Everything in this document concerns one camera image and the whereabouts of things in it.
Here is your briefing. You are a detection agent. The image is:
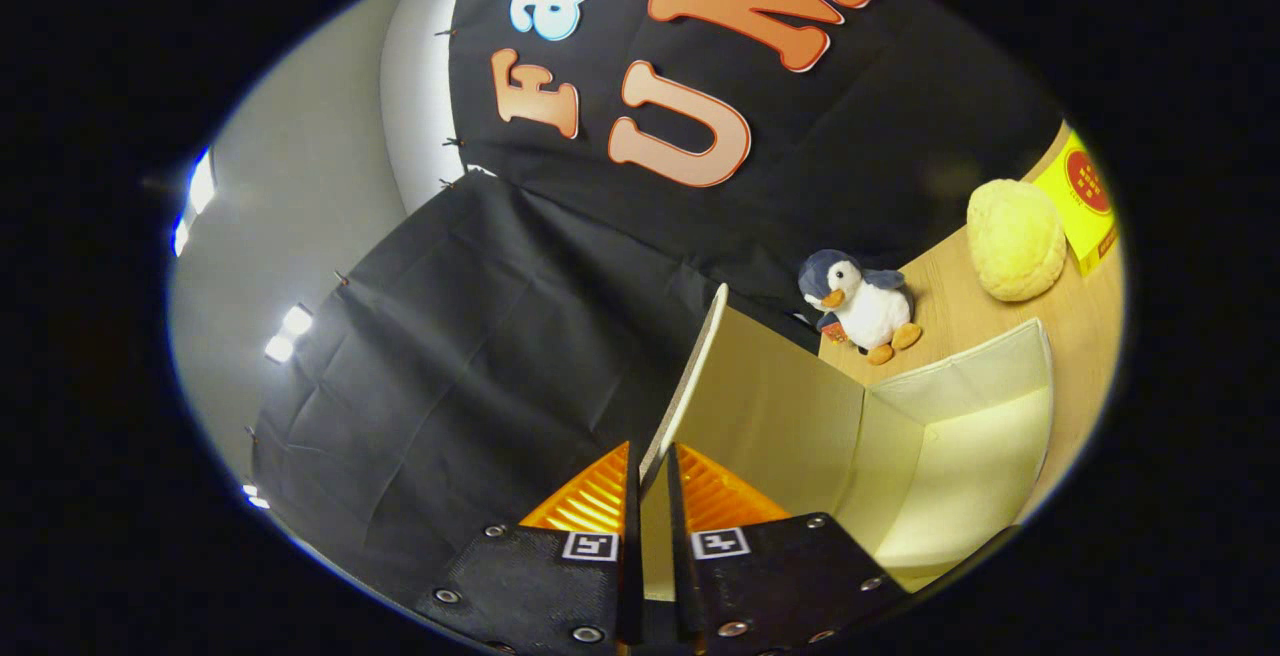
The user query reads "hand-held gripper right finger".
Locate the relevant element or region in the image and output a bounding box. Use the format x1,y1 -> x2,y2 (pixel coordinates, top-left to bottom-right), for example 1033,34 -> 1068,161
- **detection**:
665,443 -> 911,656

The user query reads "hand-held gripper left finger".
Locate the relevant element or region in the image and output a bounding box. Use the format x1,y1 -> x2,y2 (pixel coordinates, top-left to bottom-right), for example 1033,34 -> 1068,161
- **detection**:
415,441 -> 646,656

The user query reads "beige fabric storage box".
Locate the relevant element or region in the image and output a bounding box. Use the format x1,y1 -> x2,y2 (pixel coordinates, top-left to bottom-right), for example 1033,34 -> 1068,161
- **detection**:
640,283 -> 1056,602

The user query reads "penguin plush toy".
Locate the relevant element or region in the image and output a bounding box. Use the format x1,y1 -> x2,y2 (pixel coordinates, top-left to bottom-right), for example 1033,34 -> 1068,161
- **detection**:
798,249 -> 923,367

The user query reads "yellow bun-shaped plush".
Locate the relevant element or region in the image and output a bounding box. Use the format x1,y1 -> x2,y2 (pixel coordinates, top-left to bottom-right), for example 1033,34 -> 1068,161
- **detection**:
966,179 -> 1068,303

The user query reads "yellow book with red circle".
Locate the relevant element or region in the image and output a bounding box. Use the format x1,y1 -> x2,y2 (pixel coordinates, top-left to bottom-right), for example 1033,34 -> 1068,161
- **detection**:
1032,128 -> 1121,279

